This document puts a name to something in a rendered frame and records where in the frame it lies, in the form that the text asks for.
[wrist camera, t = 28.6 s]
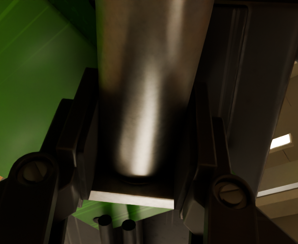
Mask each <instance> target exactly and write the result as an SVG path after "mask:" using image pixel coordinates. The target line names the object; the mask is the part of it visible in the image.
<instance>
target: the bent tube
mask: <svg viewBox="0 0 298 244"><path fill-rule="evenodd" d="M213 5H214V0H95V14H96V37H97V61H98V85H99V109H100V133H101V150H100V154H99V159H98V162H97V167H96V171H95V175H94V180H93V185H92V189H91V193H90V197H89V200H95V201H104V202H113V203H122V204H132V205H141V206H150V207H159V208H168V209H174V156H175V152H176V148H177V144H178V141H179V137H180V133H181V130H182V126H183V122H184V118H185V114H186V110H187V107H188V102H189V98H190V95H191V91H192V87H193V83H194V79H195V76H196V72H197V68H198V64H199V61H200V57H201V53H202V49H203V46H204V41H205V37H206V33H207V29H208V26H209V22H210V18H211V14H212V9H213Z"/></svg>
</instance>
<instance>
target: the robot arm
mask: <svg viewBox="0 0 298 244"><path fill-rule="evenodd" d="M100 150H101V133H100V109H99V85H98V69H96V68H89V67H86V68H85V70H84V73H83V76H82V78H81V81H80V84H79V86H78V89H77V92H76V95H75V97H74V99H64V98H63V99H62V100H61V101H60V103H59V106H58V108H57V110H56V113H55V115H54V118H53V120H52V122H51V125H50V127H49V129H48V132H47V134H46V137H45V139H44V142H43V144H42V146H41V149H40V151H39V152H32V153H28V154H25V155H24V156H22V157H20V158H19V159H17V160H16V161H15V162H14V164H13V165H12V167H11V169H10V172H9V175H8V178H6V179H4V180H2V181H0V244H64V240H65V234H66V228H67V221H68V216H70V215H71V214H73V213H74V212H76V210H77V207H78V208H82V204H83V200H89V197H90V193H91V189H92V185H93V180H94V175H95V171H96V167H97V162H98V159H99V154H100ZM174 210H179V219H183V224H184V225H185V226H186V227H187V228H188V229H189V239H188V244H298V242H297V241H296V240H295V239H293V238H292V237H291V236H290V235H289V234H288V233H286V232H285V231H284V230H283V229H282V228H281V227H280V226H278V225H277V224H276V223H275V222H274V221H273V220H271V219H270V218H269V217H268V216H267V215H266V214H265V213H263V212H262V211H261V210H260V209H259V208H258V207H256V205H255V196H254V192H253V190H252V188H251V186H250V185H249V184H248V183H247V182H246V181H245V180H244V179H242V178H240V177H239V176H236V175H233V174H232V170H231V164H230V157H229V152H228V145H227V139H226V133H225V127H224V121H223V118H222V117H213V116H211V108H210V100H209V92H208V83H207V82H202V81H194V83H193V87H192V91H191V95H190V98H189V102H188V107H187V110H186V114H185V118H184V122H183V126H182V130H181V133H180V137H179V141H178V144H177V148H176V152H175V156H174Z"/></svg>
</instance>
